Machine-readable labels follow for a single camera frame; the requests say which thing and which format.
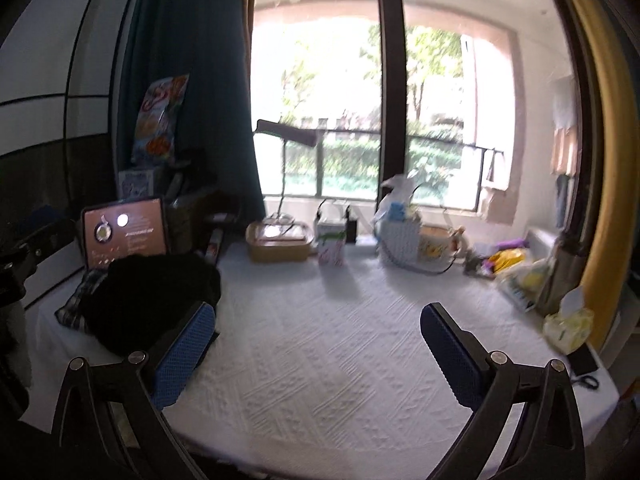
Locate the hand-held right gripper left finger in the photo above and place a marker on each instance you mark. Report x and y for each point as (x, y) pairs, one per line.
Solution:
(182, 355)

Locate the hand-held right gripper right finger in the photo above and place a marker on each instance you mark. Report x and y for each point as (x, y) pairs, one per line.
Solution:
(450, 355)

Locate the black pants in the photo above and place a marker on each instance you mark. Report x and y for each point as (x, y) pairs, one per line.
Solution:
(150, 285)

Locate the plaid cloth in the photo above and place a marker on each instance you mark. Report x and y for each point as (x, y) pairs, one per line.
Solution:
(75, 300)

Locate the plastic bag with yellow print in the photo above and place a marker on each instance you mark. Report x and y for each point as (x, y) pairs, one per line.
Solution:
(525, 285)

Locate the yellow white mug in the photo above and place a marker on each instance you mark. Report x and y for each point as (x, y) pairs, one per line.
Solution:
(437, 245)

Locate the small figurine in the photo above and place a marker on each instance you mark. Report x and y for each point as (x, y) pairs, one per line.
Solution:
(460, 240)

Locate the brown tablet screen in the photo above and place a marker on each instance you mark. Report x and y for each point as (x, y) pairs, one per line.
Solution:
(135, 235)

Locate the yellow wet wipes packet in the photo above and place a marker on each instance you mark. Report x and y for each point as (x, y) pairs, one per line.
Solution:
(570, 325)

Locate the black phone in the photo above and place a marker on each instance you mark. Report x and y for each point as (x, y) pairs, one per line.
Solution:
(585, 360)

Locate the brown cardboard box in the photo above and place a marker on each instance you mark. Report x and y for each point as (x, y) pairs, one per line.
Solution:
(195, 220)

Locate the black scissors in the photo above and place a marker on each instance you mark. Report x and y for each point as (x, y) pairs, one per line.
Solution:
(587, 381)

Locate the small blue white box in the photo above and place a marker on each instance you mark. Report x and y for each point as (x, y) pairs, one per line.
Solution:
(135, 184)

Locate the beige lidded container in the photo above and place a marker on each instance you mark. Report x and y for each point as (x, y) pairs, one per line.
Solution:
(277, 242)

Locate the black pen holder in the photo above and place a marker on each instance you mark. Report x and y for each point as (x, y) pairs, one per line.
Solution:
(352, 230)

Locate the green white tissue box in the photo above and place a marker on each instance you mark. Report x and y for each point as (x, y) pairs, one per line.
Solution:
(331, 247)

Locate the colourful snack bag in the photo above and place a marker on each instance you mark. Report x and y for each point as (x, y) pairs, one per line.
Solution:
(155, 125)

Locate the hanging clothes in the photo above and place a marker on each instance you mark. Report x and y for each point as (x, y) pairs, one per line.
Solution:
(565, 145)

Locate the balcony railing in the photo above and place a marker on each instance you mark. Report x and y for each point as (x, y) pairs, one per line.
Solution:
(350, 132)

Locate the desk lamp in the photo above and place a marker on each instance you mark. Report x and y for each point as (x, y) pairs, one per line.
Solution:
(287, 132)

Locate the yellow curtain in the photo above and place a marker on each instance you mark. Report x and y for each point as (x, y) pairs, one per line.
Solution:
(610, 160)

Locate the teal curtain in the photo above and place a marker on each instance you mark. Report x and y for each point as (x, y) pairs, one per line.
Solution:
(210, 85)

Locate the dark window post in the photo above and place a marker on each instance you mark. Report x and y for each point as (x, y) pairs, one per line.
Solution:
(390, 85)

